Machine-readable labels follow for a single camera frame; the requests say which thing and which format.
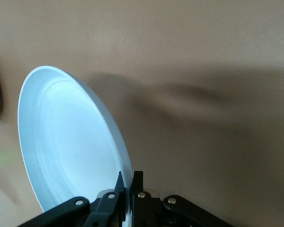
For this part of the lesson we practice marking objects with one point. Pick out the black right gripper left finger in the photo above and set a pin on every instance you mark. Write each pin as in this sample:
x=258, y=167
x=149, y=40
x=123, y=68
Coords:
x=101, y=208

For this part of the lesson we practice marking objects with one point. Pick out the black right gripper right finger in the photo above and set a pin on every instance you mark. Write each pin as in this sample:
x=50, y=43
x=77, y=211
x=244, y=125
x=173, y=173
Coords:
x=146, y=208

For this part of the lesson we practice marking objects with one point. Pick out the blue plate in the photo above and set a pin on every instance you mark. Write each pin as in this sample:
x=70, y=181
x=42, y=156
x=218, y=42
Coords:
x=71, y=142

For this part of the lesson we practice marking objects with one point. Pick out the brown table cover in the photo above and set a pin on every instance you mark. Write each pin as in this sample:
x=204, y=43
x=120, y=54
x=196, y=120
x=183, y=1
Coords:
x=203, y=71

